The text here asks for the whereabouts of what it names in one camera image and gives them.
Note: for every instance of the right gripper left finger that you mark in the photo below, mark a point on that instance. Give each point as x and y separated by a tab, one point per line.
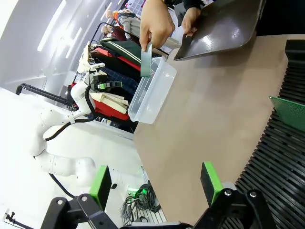
102	188

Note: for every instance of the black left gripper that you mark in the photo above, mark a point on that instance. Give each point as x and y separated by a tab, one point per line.
109	85

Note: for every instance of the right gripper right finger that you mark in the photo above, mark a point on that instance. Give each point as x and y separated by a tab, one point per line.
210	183

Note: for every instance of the dark brown tray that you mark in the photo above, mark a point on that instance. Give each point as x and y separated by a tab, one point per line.
221	31

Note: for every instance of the person right forearm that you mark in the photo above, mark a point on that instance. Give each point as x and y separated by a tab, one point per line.
193	3

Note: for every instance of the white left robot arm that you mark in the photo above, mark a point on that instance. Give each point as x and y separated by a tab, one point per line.
64	167

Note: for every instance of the person left hand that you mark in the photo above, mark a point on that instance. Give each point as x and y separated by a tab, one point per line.
157	23

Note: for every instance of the person right hand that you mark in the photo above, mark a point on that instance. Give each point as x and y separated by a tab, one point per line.
190	21

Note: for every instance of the blue plaid garment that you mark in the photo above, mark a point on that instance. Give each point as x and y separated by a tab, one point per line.
121	78

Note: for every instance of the cream cloth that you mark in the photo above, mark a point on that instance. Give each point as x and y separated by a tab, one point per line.
107	101

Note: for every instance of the red garment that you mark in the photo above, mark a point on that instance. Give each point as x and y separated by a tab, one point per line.
112	117
128	63

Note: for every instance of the dark green striped garment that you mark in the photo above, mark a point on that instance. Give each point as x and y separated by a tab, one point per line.
121	48

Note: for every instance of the clear plastic storage box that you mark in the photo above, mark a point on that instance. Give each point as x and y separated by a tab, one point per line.
152	95

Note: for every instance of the background person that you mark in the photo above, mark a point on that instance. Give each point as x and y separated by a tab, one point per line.
125	19
118	33

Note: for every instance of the black metal stand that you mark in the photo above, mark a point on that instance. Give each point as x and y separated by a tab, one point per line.
47	93

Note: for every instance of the black slotted PCB rack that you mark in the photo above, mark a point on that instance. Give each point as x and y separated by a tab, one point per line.
281	167

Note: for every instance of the person black jacket torso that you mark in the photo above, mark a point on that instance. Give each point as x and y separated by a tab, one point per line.
281	16

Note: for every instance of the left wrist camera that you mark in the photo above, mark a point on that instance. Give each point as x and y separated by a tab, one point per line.
97	66

